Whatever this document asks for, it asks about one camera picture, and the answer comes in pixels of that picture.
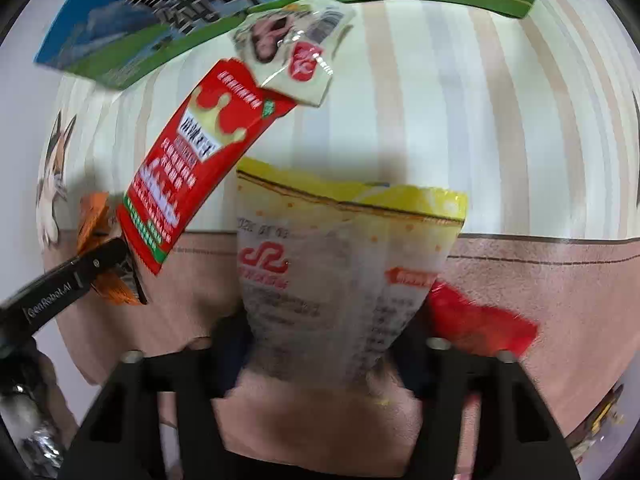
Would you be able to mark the red snack packet white label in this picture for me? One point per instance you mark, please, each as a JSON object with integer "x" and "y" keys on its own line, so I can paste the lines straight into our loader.
{"x": 200, "y": 160}

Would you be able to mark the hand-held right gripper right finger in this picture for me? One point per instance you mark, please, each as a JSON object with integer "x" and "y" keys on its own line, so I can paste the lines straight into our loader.
{"x": 440, "y": 380}

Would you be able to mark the yellow clear biscuit packet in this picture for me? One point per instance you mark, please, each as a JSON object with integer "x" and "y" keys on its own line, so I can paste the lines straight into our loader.
{"x": 340, "y": 270}

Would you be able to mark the small white snack packet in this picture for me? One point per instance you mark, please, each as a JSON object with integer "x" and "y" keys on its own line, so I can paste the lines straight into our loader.
{"x": 295, "y": 45}

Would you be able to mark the orange snack packet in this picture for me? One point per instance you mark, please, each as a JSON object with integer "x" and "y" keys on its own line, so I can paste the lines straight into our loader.
{"x": 92, "y": 220}

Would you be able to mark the red triangular snack packet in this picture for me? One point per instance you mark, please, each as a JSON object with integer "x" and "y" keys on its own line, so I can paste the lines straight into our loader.
{"x": 475, "y": 320}

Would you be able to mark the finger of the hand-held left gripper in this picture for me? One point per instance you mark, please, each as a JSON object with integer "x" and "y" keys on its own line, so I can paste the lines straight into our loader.
{"x": 105, "y": 260}

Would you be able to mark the striped pink cat blanket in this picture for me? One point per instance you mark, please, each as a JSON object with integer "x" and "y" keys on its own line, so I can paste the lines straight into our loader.
{"x": 500, "y": 160}

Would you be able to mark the blue printed cardboard box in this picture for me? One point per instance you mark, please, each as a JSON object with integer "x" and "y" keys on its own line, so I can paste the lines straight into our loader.
{"x": 250, "y": 0}

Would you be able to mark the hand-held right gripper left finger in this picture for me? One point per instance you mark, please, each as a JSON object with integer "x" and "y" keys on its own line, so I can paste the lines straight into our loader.
{"x": 200, "y": 380}

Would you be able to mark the pile of assorted small packets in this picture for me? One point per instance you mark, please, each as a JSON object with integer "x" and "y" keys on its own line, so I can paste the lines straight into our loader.
{"x": 595, "y": 420}

